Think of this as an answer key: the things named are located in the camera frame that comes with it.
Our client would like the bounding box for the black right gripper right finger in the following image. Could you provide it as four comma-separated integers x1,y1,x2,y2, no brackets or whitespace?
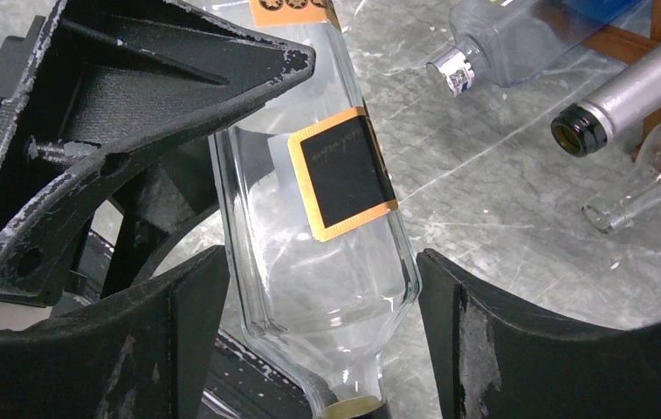
417,249,661,418

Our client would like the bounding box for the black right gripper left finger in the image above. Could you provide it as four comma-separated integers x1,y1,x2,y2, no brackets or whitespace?
0,245,229,418

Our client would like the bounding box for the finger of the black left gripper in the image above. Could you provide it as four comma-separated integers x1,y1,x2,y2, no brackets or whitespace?
0,1,316,307
101,137,219,298

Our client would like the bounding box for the small dark bottle gold cap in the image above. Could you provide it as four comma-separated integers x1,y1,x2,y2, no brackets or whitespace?
206,1,421,418

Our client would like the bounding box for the green wine bottle brown label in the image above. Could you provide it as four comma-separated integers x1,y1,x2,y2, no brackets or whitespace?
550,0,661,158

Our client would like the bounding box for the clear glass bottle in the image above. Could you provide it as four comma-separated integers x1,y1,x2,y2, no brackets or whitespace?
581,123,661,234

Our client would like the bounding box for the brown wooden wine rack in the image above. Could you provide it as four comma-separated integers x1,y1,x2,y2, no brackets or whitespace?
538,0,661,163

